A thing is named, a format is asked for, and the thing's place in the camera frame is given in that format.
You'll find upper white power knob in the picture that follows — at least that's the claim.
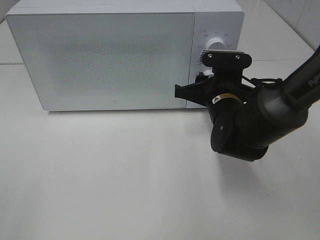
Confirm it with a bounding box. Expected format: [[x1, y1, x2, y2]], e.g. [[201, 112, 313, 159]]
[[205, 36, 227, 50]]

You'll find white microwave door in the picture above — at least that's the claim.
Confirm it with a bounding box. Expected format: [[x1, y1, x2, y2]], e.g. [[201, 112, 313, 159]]
[[7, 13, 194, 111]]

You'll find white timer knob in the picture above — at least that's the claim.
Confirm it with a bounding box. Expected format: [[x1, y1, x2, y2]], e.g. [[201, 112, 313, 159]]
[[203, 70, 214, 77]]

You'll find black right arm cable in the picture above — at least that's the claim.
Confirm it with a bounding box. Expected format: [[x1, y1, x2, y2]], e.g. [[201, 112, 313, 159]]
[[241, 76, 283, 88]]

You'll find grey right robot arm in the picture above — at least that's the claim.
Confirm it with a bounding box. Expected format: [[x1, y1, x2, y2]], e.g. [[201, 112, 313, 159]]
[[174, 49, 320, 162]]

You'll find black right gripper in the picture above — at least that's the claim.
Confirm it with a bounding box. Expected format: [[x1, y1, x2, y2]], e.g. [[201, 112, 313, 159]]
[[174, 49, 268, 162]]

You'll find white microwave oven body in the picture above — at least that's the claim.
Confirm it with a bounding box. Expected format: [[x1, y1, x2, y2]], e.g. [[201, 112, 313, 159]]
[[5, 0, 245, 109]]

